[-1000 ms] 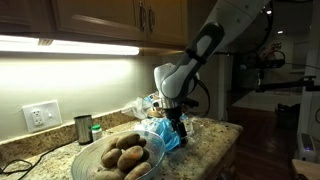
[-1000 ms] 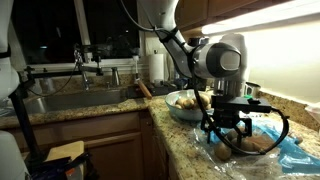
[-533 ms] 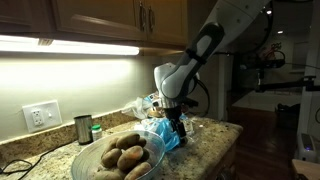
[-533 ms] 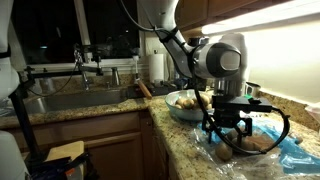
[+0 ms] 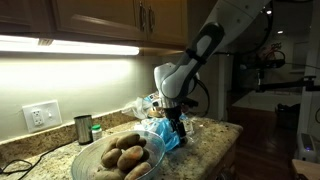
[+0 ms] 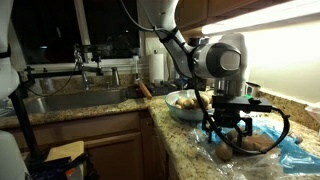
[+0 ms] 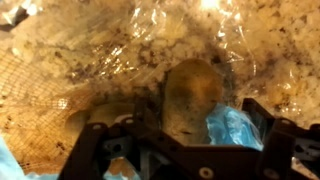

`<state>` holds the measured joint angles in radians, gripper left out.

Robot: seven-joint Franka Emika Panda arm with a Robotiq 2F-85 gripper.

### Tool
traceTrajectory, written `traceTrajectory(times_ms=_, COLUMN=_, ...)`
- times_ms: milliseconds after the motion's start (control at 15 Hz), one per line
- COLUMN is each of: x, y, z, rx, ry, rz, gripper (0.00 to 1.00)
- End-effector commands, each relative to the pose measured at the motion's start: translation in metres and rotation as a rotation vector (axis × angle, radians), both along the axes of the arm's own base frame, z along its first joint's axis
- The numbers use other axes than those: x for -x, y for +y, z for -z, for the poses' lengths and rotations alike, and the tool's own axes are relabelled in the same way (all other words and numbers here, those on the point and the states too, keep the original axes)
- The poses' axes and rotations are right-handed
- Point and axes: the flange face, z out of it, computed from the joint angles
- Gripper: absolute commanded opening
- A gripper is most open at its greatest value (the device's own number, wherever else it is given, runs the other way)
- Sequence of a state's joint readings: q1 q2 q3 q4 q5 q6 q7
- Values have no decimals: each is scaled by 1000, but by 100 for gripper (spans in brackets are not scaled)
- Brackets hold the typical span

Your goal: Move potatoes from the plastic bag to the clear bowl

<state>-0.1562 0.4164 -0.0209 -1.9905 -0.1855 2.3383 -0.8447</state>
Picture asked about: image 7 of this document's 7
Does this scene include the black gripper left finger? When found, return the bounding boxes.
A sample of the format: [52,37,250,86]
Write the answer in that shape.
[57,98,158,180]

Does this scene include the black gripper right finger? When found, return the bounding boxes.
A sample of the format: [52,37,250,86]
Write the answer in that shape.
[241,98,320,180]

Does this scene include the clear blue plastic potato bag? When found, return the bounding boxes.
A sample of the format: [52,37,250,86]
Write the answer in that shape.
[0,0,320,180]

